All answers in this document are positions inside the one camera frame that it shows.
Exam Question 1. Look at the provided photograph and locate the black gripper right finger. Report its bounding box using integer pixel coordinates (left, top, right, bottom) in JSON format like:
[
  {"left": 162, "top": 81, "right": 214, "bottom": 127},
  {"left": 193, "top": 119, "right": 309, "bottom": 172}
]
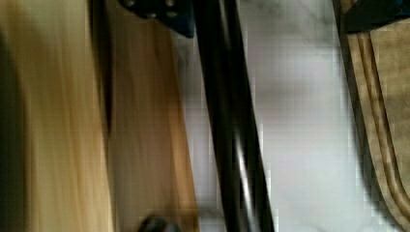
[{"left": 344, "top": 0, "right": 410, "bottom": 34}]

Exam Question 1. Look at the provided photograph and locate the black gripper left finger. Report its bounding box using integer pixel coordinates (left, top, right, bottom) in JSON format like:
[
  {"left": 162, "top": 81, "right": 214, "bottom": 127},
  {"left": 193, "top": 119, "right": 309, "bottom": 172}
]
[{"left": 118, "top": 0, "right": 194, "bottom": 39}]

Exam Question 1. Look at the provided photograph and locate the wooden drawer front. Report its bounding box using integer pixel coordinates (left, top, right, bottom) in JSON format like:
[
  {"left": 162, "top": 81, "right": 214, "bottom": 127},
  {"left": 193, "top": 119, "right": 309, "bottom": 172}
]
[{"left": 1, "top": 0, "right": 199, "bottom": 232}]

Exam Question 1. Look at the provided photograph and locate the dark wooden tray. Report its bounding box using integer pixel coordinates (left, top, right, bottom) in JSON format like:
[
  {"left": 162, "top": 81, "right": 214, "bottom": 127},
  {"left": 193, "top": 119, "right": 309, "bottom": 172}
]
[{"left": 331, "top": 0, "right": 409, "bottom": 232}]

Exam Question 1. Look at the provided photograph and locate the black drawer handle bar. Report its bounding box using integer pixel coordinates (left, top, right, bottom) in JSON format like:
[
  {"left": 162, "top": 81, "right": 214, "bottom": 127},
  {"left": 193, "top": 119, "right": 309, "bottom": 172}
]
[{"left": 193, "top": 0, "right": 275, "bottom": 232}]

